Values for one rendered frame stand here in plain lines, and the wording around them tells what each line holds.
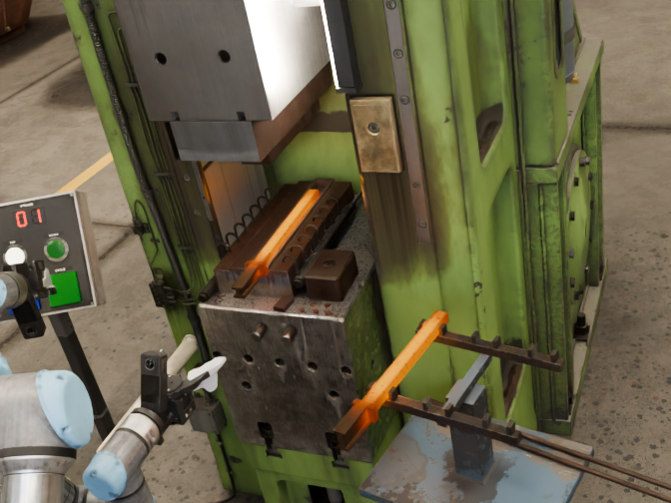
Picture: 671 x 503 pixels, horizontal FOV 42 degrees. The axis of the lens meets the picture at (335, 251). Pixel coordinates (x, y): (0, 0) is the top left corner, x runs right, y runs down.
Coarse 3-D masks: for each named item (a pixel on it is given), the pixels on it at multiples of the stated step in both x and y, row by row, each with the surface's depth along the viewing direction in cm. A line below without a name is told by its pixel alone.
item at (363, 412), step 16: (432, 320) 182; (448, 320) 184; (416, 336) 178; (432, 336) 179; (400, 352) 175; (416, 352) 175; (400, 368) 171; (384, 384) 168; (368, 400) 165; (384, 400) 167; (352, 416) 160; (368, 416) 163; (336, 432) 158; (352, 432) 160
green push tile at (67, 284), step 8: (64, 272) 206; (72, 272) 206; (56, 280) 206; (64, 280) 206; (72, 280) 206; (56, 288) 206; (64, 288) 206; (72, 288) 206; (56, 296) 206; (64, 296) 206; (72, 296) 206; (80, 296) 206; (56, 304) 206; (64, 304) 206
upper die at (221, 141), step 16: (320, 80) 209; (304, 96) 202; (320, 96) 210; (288, 112) 195; (304, 112) 202; (176, 128) 188; (192, 128) 186; (208, 128) 185; (224, 128) 183; (240, 128) 182; (256, 128) 182; (272, 128) 188; (288, 128) 195; (176, 144) 190; (192, 144) 189; (208, 144) 187; (224, 144) 186; (240, 144) 184; (256, 144) 182; (272, 144) 189; (192, 160) 191; (208, 160) 190; (224, 160) 188; (240, 160) 186; (256, 160) 185
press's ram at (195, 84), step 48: (144, 0) 173; (192, 0) 169; (240, 0) 165; (288, 0) 181; (144, 48) 179; (192, 48) 175; (240, 48) 171; (288, 48) 182; (144, 96) 186; (192, 96) 182; (240, 96) 177; (288, 96) 183
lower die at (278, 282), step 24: (288, 192) 235; (336, 192) 227; (264, 216) 226; (312, 216) 219; (336, 216) 223; (240, 240) 217; (264, 240) 213; (288, 240) 209; (312, 240) 210; (240, 264) 205; (288, 264) 201; (264, 288) 205; (288, 288) 202
